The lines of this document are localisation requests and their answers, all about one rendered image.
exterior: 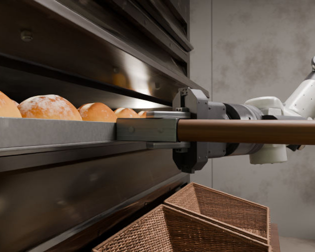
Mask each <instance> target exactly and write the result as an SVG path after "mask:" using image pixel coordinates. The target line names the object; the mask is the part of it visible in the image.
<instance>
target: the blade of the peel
mask: <svg viewBox="0 0 315 252"><path fill-rule="evenodd" d="M111 142H122V141H117V140H116V122H104V121H84V120H64V119H44V118H24V117H4V116H0V152H10V151H21V150H32V149H44V148H55V147H66V146H77V145H89V144H100V143H111Z"/></svg>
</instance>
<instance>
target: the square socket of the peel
mask: <svg viewBox="0 0 315 252"><path fill-rule="evenodd" d="M179 120H181V118H117V119H116V140H117V141H129V142H160V143H177V142H179V143H180V142H181V141H179V139H178V122H179Z"/></svg>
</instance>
